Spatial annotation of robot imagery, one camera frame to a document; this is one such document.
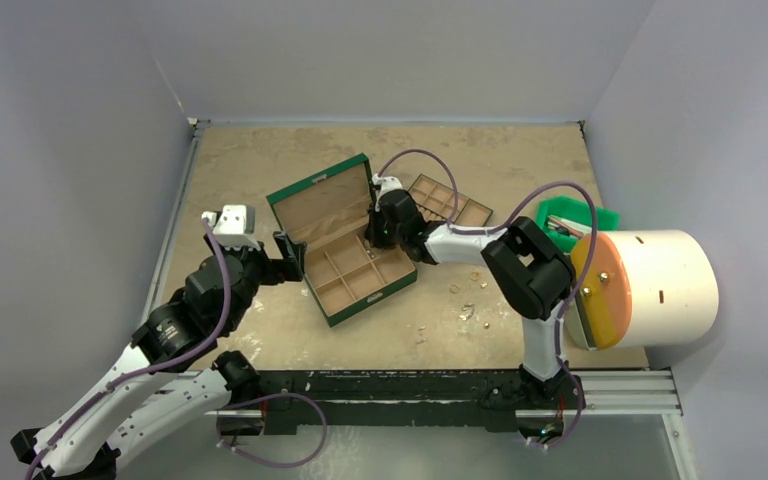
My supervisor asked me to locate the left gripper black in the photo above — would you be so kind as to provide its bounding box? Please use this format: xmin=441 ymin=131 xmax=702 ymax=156
xmin=207 ymin=229 xmax=305 ymax=332

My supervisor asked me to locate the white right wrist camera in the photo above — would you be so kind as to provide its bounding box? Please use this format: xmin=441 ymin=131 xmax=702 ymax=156
xmin=371 ymin=173 xmax=403 ymax=212

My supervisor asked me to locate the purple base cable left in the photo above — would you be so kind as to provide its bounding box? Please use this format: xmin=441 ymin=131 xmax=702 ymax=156
xmin=216 ymin=392 xmax=329 ymax=470

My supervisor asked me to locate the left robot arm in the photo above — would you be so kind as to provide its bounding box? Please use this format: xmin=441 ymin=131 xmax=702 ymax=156
xmin=10 ymin=227 xmax=307 ymax=479

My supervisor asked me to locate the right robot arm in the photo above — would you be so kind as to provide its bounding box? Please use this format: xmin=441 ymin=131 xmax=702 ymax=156
xmin=366 ymin=187 xmax=580 ymax=407

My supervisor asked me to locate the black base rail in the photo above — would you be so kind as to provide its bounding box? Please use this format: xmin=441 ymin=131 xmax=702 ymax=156
xmin=217 ymin=368 xmax=585 ymax=443

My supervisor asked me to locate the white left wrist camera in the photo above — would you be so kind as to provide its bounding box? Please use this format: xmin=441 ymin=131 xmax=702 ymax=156
xmin=200 ymin=204 xmax=261 ymax=251

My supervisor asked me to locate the green jewelry box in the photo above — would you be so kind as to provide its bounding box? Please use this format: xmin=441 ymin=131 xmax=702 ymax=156
xmin=266 ymin=153 xmax=418 ymax=327

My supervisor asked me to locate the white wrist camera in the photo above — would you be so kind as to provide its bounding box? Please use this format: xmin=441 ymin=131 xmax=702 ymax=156
xmin=371 ymin=173 xmax=403 ymax=212
xmin=200 ymin=204 xmax=261 ymax=251

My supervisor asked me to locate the green plastic bin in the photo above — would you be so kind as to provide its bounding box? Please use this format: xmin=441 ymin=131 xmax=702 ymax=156
xmin=536 ymin=196 xmax=593 ymax=253

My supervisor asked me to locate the white cylinder orange lid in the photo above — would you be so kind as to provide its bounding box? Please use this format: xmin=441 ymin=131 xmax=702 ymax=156
xmin=565 ymin=230 xmax=719 ymax=350

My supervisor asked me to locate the green ring tray insert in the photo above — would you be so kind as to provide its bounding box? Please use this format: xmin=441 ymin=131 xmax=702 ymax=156
xmin=408 ymin=174 xmax=493 ymax=227

